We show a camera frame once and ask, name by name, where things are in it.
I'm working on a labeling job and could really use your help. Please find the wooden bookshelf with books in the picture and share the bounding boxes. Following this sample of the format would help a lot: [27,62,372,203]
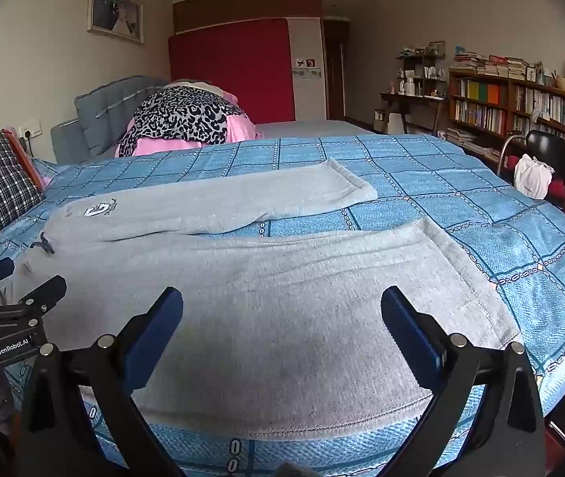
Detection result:
[447,67,565,152]

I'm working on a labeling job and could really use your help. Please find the red wardrobe panel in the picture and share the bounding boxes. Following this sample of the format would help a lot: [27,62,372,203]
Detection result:
[167,17,296,125]

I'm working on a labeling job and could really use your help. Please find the pink blanket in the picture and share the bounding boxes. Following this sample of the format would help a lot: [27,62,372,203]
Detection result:
[130,88,263,156]

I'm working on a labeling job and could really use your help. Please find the framed wall photo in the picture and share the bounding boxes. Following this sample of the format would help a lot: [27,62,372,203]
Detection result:
[87,0,145,45]

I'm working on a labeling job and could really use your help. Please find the orange pillow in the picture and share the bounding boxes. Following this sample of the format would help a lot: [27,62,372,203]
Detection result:
[0,128,47,190]

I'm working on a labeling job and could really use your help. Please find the stack of books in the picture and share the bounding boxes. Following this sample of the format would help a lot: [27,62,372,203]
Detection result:
[452,46,530,80]

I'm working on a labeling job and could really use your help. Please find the grey pants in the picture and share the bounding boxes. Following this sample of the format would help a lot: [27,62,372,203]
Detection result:
[0,156,522,440]

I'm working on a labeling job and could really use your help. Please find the grey padded headboard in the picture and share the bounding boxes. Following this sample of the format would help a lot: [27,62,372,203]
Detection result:
[51,76,171,165]

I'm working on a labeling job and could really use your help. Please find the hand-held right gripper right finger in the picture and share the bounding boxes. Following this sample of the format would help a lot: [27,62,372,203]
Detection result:
[381,285,546,477]

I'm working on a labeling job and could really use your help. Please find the white wardrobe door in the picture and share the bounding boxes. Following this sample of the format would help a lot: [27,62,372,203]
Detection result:
[287,16,327,121]

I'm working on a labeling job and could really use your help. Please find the small wooden desk shelf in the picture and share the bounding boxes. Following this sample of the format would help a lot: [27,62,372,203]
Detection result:
[396,42,448,97]

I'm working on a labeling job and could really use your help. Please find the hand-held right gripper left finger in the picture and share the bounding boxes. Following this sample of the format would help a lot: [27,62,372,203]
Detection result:
[16,285,186,477]

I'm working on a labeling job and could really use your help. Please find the red cloth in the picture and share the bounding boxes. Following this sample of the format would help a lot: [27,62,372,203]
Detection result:
[506,156,565,200]

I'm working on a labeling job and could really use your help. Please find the white bag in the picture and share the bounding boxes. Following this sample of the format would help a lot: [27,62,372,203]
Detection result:
[513,154,555,198]

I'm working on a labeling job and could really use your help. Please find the black metal chair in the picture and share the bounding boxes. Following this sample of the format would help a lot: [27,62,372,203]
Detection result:
[498,130,565,212]

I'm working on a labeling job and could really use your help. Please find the wooden desk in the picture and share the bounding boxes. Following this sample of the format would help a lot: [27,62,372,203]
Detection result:
[379,92,448,135]

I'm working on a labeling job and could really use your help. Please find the blue checked bed sheet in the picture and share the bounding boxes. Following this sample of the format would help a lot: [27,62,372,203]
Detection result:
[0,134,565,477]

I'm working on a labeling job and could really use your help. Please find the leopard print blanket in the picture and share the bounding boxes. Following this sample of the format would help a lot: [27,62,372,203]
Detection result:
[116,84,248,157]

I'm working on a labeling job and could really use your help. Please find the brown wooden door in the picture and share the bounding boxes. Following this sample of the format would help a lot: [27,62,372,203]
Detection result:
[323,19,351,120]

